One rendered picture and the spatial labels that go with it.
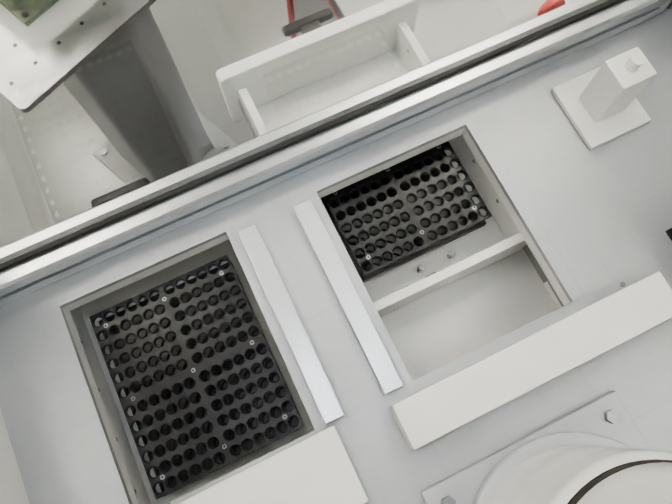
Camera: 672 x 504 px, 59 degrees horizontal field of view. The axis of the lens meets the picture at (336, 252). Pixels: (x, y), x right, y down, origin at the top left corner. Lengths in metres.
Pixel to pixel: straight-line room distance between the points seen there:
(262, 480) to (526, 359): 0.29
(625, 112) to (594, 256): 0.19
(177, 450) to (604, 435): 0.45
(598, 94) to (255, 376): 0.51
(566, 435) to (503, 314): 0.21
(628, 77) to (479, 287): 0.30
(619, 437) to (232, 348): 0.42
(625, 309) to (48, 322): 0.62
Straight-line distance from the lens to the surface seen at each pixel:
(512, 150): 0.75
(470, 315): 0.80
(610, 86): 0.75
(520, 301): 0.82
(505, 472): 0.64
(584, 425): 0.69
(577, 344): 0.67
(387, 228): 0.77
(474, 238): 0.82
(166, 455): 0.72
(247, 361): 0.71
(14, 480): 0.72
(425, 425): 0.62
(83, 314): 0.84
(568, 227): 0.74
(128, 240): 0.70
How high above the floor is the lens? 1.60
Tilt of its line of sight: 74 degrees down
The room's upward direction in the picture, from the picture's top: 1 degrees counter-clockwise
